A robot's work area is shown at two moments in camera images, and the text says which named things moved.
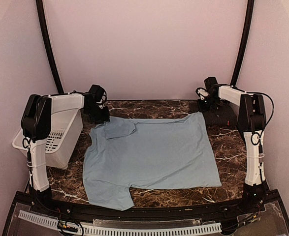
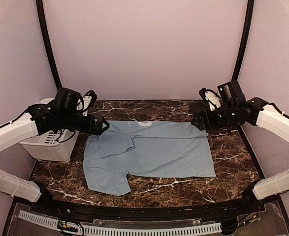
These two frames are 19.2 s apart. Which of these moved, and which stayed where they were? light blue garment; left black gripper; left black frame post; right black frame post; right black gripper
Moved: light blue garment; left black gripper; right black gripper
Stayed: right black frame post; left black frame post
